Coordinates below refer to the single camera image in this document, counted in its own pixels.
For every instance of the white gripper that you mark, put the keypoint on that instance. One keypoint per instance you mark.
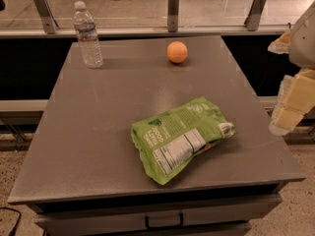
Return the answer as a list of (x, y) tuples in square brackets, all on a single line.
[(304, 41)]

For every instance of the orange fruit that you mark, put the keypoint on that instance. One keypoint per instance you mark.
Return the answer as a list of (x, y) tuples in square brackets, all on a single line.
[(176, 52)]

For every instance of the green rice chip bag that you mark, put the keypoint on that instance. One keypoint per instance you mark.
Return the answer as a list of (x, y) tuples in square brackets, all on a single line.
[(168, 142)]

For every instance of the clear plastic water bottle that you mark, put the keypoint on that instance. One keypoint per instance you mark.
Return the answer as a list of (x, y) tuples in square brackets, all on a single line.
[(84, 25)]

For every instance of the grey table cabinet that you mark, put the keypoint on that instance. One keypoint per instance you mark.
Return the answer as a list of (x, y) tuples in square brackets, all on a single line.
[(83, 175)]

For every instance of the right metal railing bracket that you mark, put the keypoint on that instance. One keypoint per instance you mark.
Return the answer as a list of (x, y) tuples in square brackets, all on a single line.
[(252, 21)]

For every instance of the metal railing bracket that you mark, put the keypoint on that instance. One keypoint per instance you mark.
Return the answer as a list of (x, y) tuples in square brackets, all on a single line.
[(48, 22), (172, 15), (252, 21)]

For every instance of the middle metal railing bracket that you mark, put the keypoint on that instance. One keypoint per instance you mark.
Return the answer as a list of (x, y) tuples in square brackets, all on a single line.
[(172, 15)]

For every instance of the black drawer handle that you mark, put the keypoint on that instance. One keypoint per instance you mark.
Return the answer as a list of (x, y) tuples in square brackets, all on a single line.
[(164, 221)]

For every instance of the left metal railing bracket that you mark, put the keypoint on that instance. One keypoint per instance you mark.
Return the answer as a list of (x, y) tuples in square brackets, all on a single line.
[(48, 22)]

